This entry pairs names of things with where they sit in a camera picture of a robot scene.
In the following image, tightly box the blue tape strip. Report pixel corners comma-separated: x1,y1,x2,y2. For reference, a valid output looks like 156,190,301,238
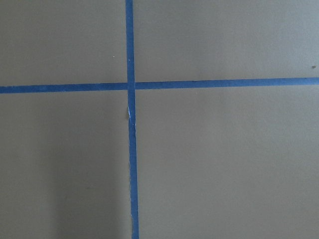
0,77,319,95
125,0,140,239

